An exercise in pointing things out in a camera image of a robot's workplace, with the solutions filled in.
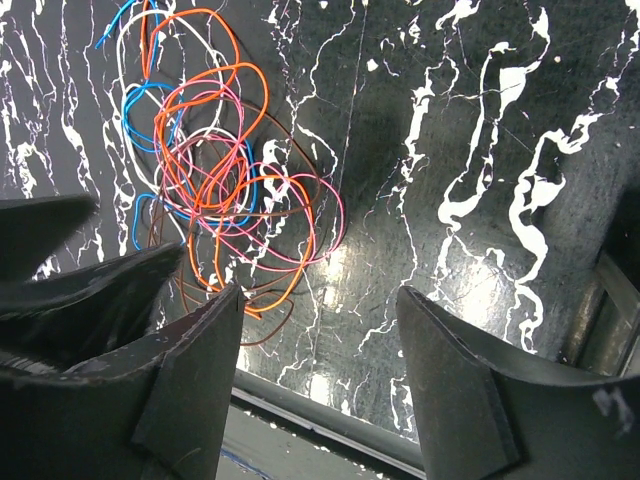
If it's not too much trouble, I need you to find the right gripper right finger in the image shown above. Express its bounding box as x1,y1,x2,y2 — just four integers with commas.
396,287,639,479

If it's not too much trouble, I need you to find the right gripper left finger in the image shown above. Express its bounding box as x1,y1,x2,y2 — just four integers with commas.
1,285,244,479

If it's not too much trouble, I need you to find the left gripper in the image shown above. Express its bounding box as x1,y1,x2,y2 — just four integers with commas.
1,195,184,370

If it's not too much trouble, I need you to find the black marble pattern mat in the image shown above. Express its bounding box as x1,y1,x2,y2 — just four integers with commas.
0,0,640,446

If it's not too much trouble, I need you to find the blue cable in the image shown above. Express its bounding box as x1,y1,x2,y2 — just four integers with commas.
94,0,259,251

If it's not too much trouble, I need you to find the pink cable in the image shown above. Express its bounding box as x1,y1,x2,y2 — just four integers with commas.
155,74,346,275

